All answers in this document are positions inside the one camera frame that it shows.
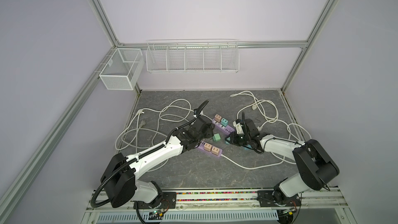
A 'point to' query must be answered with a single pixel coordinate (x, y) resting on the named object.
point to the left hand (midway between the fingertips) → (209, 129)
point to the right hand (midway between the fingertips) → (226, 140)
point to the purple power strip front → (201, 146)
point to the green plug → (216, 137)
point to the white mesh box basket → (122, 70)
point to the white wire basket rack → (190, 56)
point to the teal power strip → (228, 139)
